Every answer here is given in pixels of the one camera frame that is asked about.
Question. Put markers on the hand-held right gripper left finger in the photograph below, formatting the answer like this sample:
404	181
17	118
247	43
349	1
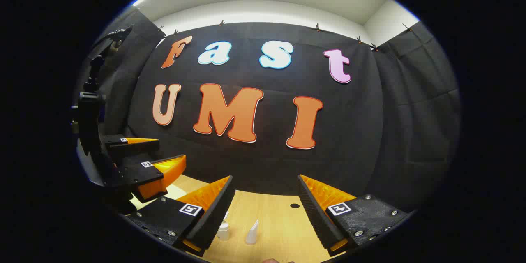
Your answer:
218	213

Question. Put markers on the black backdrop cloth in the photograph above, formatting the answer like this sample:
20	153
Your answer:
370	131

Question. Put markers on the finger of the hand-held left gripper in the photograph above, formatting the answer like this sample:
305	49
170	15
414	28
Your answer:
139	147
141	174

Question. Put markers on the white pump bottle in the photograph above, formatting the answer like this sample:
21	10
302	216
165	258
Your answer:
223	231

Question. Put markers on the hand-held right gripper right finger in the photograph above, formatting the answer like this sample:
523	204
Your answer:
316	218

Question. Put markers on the pale yellow suitcase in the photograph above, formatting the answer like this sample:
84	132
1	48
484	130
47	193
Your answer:
172	192

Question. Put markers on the white squeeze tube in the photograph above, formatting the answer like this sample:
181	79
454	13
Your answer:
252	233

